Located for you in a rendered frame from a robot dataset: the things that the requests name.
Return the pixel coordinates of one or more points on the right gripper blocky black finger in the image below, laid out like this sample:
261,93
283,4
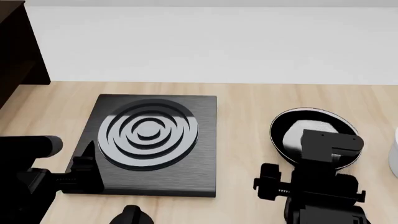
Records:
267,180

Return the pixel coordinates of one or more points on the black square stove plate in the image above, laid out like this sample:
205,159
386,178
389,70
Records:
174,170

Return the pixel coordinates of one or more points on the left gripper pointed black finger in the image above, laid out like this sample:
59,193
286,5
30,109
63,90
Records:
88,158

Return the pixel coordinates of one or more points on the white cylindrical container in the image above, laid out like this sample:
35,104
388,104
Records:
394,151

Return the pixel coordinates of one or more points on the left gripper blocky black finger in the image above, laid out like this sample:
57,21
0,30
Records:
34,180

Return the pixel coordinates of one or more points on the right gripper angled black finger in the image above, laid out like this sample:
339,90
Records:
323,144

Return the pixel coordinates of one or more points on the dark brown wooden cabinet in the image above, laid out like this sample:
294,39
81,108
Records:
21,58

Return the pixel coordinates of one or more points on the black frying pan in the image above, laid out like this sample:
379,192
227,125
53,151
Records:
281,130

